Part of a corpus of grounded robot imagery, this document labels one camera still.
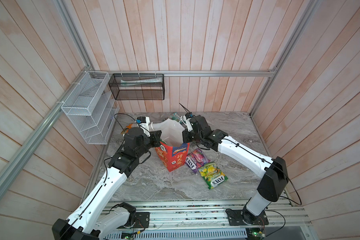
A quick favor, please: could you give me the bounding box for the red paper bag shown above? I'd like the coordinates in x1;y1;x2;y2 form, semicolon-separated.
149;119;190;172

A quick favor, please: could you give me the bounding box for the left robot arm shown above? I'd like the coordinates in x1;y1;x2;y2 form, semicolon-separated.
52;127;162;240

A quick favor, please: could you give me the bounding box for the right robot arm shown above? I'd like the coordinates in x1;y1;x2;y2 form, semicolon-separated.
181;113;289;225

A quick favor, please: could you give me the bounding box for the teal mint candy bag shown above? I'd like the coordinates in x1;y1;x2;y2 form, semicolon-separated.
169;113;183;122

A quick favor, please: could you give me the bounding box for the purple berry candy bag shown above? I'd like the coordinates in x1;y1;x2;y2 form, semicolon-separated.
185;148;210;174

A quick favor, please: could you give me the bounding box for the orange candy bag back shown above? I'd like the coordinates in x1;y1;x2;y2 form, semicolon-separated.
121;124;138;135

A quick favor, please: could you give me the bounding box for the green lemon candy bag front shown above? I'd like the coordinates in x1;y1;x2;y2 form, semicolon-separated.
199;162;229;190

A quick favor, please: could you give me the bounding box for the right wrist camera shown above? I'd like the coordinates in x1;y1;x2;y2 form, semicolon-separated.
182;113;194;129

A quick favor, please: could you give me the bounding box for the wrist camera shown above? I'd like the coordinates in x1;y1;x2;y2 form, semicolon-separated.
136;116;151;131
182;113;194;129

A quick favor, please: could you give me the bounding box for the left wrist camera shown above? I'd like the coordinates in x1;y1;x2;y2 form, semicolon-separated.
136;116;151;131

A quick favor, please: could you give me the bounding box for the black mesh wall basket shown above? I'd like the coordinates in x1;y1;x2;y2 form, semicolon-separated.
108;73;165;101

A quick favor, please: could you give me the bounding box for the white wire mesh shelf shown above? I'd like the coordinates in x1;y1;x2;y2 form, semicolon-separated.
61;71;119;145

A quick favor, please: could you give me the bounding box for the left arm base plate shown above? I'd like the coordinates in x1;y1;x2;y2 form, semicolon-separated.
119;212;150;229

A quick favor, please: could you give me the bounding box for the aluminium frame rail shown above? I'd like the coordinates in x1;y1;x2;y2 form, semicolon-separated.
94;70;275;77

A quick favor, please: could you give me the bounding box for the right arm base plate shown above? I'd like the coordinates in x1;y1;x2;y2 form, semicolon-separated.
226;209;269;226

